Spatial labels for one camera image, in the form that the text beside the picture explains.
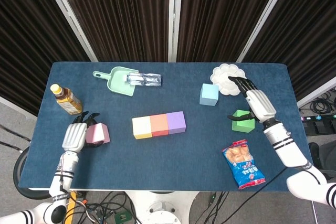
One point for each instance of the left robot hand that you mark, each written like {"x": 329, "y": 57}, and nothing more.
{"x": 74, "y": 136}

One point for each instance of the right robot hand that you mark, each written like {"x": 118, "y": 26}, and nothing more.
{"x": 261, "y": 104}

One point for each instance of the pink foam cube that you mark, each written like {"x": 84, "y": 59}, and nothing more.
{"x": 98, "y": 133}

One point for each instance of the light blue foam cube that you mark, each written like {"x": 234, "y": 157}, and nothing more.
{"x": 209, "y": 94}

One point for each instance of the yellow foam cube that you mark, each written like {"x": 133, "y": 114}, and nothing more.
{"x": 141, "y": 127}

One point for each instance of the red foam cube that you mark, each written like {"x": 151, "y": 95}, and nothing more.
{"x": 159, "y": 124}

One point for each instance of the purple foam cube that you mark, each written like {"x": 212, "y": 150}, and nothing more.
{"x": 176, "y": 121}

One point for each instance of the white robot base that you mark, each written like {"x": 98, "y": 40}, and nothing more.
{"x": 162, "y": 208}

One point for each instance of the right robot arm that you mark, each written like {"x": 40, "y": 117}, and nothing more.
{"x": 283, "y": 142}

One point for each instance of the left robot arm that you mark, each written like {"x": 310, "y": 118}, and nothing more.
{"x": 63, "y": 174}

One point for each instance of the green foam cube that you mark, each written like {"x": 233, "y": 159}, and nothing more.
{"x": 242, "y": 127}

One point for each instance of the tea bottle with yellow cap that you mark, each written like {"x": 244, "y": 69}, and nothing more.
{"x": 67, "y": 100}

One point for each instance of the white flower-shaped palette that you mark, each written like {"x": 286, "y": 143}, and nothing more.
{"x": 223, "y": 77}

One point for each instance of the black power strip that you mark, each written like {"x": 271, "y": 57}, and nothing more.
{"x": 317, "y": 117}

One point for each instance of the blue snack bag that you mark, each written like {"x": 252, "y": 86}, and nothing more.
{"x": 244, "y": 166}

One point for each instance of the mint green dustpan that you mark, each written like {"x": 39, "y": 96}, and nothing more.
{"x": 116, "y": 83}

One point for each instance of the black swivel chair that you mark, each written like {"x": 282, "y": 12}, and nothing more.
{"x": 326, "y": 155}

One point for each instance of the dark curtain divider panel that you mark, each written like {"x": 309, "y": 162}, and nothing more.
{"x": 309, "y": 32}
{"x": 225, "y": 16}
{"x": 26, "y": 37}
{"x": 118, "y": 16}

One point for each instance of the clear plastic water bottle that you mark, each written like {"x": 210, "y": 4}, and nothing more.
{"x": 144, "y": 79}

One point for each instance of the green circuit board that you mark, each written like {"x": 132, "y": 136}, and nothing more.
{"x": 122, "y": 217}

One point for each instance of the dark blue table mat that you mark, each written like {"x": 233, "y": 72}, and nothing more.
{"x": 168, "y": 161}

